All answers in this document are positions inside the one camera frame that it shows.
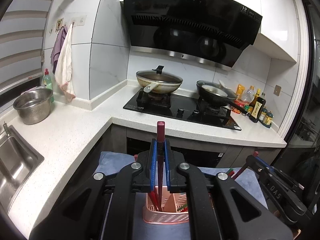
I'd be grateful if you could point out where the stainless steel sink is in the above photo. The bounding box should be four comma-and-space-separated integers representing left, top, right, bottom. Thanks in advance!
0, 125, 44, 212

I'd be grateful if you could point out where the yellow seasoning packet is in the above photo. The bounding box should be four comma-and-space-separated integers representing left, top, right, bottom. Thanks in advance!
236, 84, 245, 99

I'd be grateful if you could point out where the beige wall outlet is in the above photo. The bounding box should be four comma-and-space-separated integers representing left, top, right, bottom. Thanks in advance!
273, 85, 281, 96

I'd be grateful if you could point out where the red snack packet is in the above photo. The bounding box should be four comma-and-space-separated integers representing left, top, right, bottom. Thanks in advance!
231, 100, 247, 115

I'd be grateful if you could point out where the green seasoning jar rack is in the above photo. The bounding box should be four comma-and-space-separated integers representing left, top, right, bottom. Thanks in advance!
259, 108, 273, 128

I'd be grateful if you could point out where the dark soy sauce bottle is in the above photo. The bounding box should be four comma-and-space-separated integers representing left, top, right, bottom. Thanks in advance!
249, 92, 266, 123

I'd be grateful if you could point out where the white hanging dish towel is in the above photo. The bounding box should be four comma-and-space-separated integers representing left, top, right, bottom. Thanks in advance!
55, 23, 75, 102

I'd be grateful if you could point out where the clear plastic oil bottle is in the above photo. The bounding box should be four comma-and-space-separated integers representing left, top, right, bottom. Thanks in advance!
241, 86, 255, 105

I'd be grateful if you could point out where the pink plastic utensil basket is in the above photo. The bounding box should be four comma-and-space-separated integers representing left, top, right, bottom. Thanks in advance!
143, 186, 189, 225

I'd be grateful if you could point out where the chrome sink faucet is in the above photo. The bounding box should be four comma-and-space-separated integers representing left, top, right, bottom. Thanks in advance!
3, 122, 11, 138

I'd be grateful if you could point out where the built-in black oven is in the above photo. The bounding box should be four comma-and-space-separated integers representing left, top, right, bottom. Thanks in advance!
126, 138, 226, 169

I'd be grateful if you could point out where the dark red chopstick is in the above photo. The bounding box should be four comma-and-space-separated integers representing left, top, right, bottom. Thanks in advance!
232, 151, 259, 180
157, 121, 165, 211
226, 168, 235, 178

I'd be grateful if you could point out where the steel wok with lid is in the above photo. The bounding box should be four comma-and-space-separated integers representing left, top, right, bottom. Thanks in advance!
136, 65, 183, 94

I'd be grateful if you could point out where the purple hanging cloth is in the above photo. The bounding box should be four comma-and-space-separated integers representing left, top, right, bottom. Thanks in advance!
50, 25, 68, 74

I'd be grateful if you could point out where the black range hood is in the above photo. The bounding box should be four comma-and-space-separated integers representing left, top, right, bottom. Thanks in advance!
123, 0, 263, 68

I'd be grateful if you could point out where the black frying pan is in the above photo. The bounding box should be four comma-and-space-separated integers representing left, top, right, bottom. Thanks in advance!
196, 80, 250, 116

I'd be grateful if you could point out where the blue-grey fleece mat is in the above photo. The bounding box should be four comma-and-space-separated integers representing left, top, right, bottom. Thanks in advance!
95, 152, 267, 239

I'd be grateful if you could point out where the black gas stove top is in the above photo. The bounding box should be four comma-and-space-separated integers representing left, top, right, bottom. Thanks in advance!
124, 89, 241, 131

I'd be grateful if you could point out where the green dish soap bottle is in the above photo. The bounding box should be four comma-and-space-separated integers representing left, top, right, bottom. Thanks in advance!
42, 68, 53, 91

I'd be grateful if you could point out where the stainless steel mixing bowl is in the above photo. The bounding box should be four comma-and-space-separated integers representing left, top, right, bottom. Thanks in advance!
13, 88, 53, 125

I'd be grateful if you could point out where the bright red chopstick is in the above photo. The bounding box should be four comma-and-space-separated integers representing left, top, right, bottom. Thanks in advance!
148, 190, 161, 211

